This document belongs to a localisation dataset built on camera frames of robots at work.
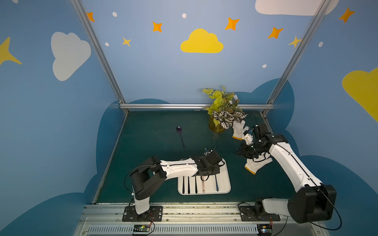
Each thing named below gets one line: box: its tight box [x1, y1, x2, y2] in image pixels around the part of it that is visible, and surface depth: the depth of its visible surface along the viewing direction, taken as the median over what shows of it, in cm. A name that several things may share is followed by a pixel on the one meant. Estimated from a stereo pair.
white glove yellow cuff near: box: [244, 151, 274, 176], surface depth 92 cm
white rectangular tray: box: [177, 158, 231, 196], surface depth 85 cm
